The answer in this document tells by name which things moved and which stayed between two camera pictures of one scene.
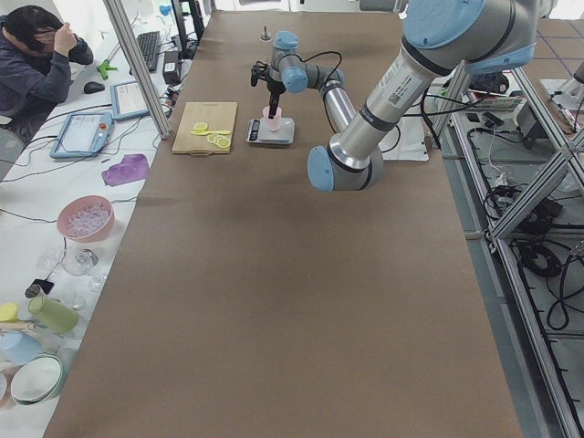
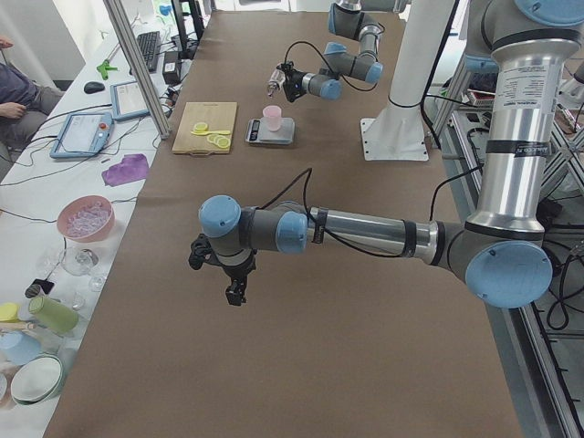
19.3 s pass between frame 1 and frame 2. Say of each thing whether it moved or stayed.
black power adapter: stayed
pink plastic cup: stayed
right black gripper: moved
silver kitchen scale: stayed
